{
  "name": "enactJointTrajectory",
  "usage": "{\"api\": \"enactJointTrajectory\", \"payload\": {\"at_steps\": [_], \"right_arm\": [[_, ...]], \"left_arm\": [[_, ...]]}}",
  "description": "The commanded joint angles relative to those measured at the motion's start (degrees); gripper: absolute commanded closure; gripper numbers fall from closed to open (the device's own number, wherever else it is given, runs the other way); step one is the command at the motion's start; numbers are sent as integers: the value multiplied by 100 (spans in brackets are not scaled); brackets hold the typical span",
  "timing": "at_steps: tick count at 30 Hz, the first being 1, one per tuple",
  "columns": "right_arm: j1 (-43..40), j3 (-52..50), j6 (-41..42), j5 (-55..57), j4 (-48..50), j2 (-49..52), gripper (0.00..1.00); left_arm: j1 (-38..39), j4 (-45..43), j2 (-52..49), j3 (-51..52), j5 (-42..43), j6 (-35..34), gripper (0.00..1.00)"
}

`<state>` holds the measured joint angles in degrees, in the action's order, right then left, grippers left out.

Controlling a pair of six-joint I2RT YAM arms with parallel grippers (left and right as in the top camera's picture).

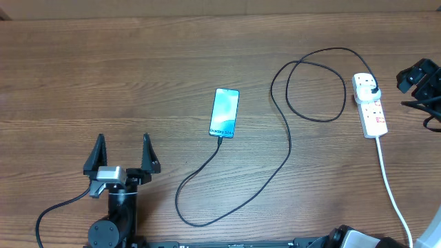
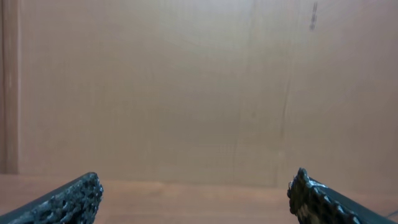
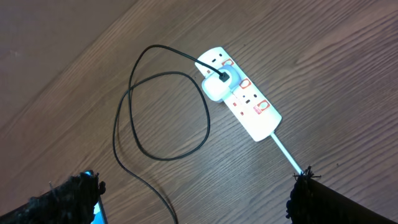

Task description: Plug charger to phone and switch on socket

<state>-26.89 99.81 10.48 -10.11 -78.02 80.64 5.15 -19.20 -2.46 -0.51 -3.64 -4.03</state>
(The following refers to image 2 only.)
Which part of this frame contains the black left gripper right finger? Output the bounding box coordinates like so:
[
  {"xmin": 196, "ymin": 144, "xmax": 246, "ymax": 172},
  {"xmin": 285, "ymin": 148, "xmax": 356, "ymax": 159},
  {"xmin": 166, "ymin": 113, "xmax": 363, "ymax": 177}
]
[{"xmin": 287, "ymin": 167, "xmax": 397, "ymax": 224}]

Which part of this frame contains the brown cardboard box wall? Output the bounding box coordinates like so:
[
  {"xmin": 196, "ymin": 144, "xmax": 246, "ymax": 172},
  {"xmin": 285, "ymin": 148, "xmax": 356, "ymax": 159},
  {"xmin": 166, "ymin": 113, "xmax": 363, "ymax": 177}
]
[{"xmin": 1, "ymin": 1, "xmax": 397, "ymax": 192}]

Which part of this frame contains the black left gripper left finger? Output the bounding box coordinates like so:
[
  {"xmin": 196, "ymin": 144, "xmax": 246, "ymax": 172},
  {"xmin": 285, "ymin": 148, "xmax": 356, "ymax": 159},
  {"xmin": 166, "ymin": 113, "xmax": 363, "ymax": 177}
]
[{"xmin": 1, "ymin": 172, "xmax": 104, "ymax": 224}]

